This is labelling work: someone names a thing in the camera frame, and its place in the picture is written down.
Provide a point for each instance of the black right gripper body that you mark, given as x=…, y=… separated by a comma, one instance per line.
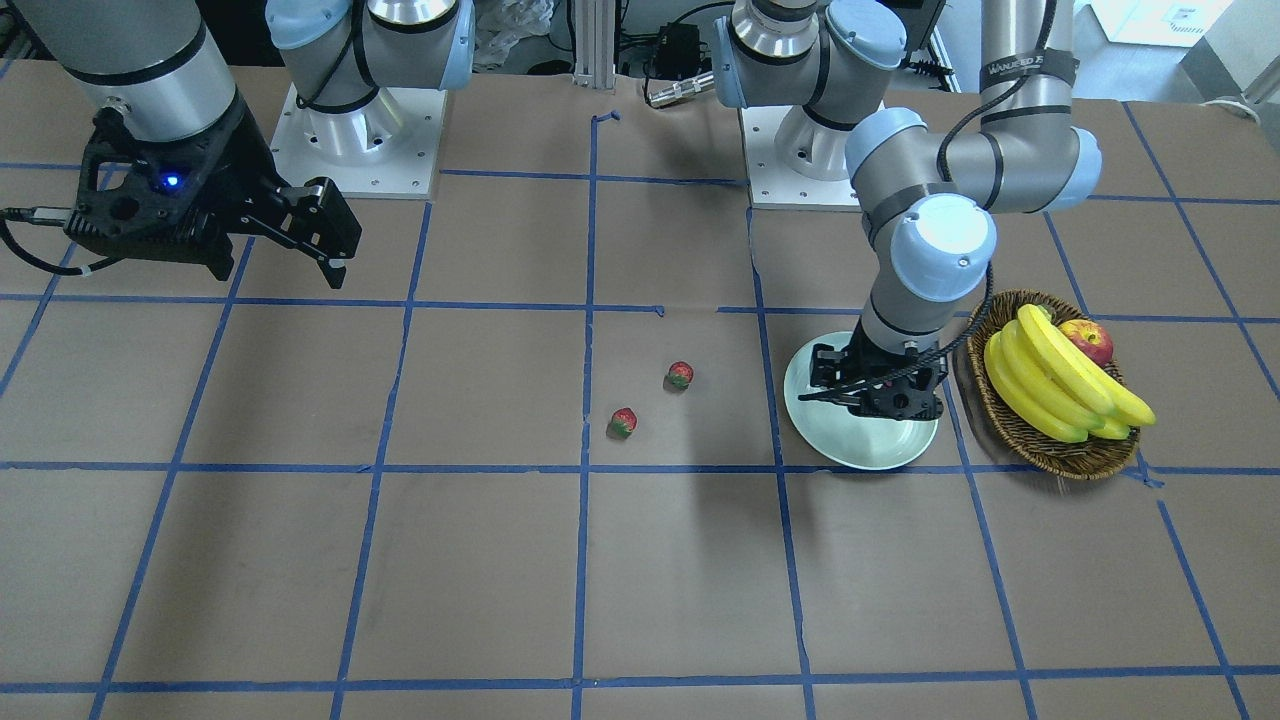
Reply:
x=243, y=172

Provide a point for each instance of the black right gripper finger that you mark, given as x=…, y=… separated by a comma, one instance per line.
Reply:
x=334, y=271

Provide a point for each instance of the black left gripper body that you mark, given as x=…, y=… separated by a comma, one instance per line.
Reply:
x=829, y=368

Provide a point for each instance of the red strawberry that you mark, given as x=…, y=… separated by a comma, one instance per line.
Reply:
x=622, y=424
x=679, y=376

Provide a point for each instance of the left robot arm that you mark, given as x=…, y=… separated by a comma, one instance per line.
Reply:
x=929, y=199

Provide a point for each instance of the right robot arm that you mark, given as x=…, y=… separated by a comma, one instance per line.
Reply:
x=158, y=63

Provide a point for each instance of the light green plate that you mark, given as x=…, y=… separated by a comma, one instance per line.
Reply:
x=873, y=444

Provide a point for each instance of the yellow banana bunch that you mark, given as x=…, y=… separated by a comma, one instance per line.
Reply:
x=1054, y=387

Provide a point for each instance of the red yellow apple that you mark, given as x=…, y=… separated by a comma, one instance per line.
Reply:
x=1091, y=338

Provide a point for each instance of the woven wicker basket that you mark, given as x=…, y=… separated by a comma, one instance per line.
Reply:
x=999, y=429

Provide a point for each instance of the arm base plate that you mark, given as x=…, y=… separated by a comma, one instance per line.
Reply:
x=794, y=162
x=387, y=150

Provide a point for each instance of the aluminium frame post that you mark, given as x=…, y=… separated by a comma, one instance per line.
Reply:
x=594, y=39

